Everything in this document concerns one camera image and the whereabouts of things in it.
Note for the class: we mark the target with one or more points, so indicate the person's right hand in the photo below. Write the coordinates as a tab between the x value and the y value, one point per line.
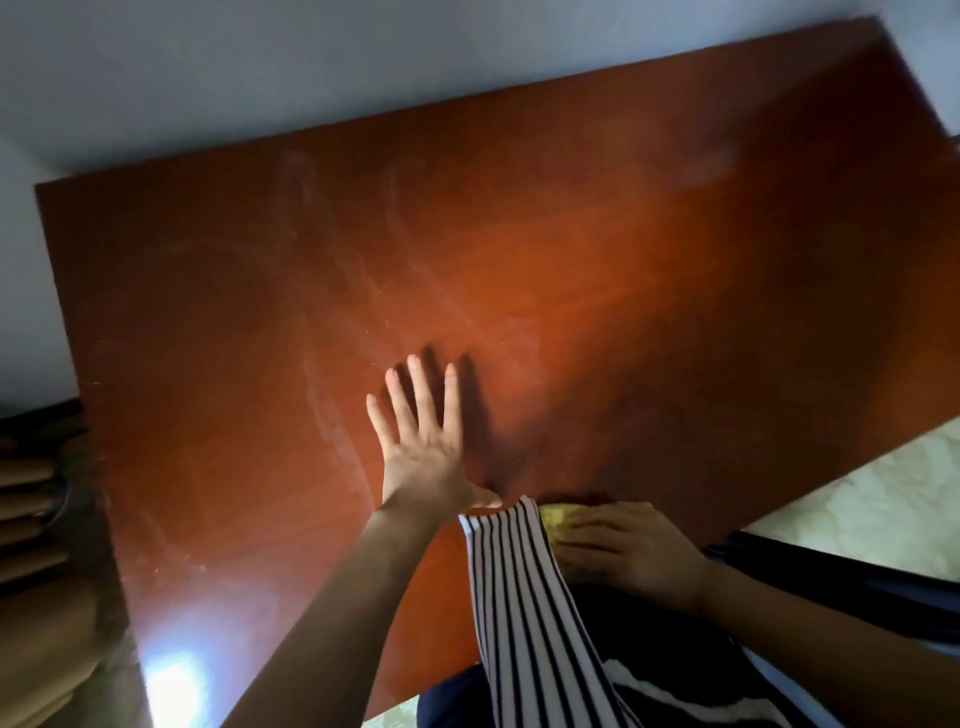
637	555

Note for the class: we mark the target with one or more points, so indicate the person's left hand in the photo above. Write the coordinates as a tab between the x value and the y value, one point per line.
424	457

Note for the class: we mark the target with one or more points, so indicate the yellow cleaning cloth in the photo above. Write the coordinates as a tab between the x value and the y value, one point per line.
559	516

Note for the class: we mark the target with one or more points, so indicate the person's left forearm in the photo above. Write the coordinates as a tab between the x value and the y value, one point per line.
337	630

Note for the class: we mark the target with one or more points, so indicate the person's right forearm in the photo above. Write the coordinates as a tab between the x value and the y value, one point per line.
840	652

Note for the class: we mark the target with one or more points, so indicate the navy dress with white trim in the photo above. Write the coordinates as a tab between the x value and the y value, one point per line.
675	660

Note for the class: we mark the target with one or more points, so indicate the blue striped white apron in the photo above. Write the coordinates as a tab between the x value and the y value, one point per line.
532	622

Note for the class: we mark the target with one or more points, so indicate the red-brown wooden table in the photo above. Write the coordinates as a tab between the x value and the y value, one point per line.
600	262

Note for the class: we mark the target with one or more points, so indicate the brown curtain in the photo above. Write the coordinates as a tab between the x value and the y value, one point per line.
45	585

